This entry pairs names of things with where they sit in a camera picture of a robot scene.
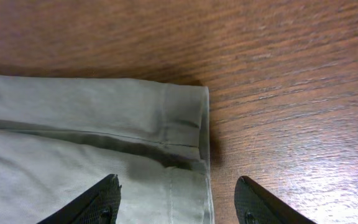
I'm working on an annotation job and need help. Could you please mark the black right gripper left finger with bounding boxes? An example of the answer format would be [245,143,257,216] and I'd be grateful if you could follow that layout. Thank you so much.
[39,174,121,224]

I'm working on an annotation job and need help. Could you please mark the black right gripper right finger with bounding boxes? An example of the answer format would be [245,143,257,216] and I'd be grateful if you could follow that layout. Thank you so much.
[234,176,315,224]

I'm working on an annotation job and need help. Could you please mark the khaki shorts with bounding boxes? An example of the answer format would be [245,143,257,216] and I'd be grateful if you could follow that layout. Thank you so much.
[0,75,214,223]

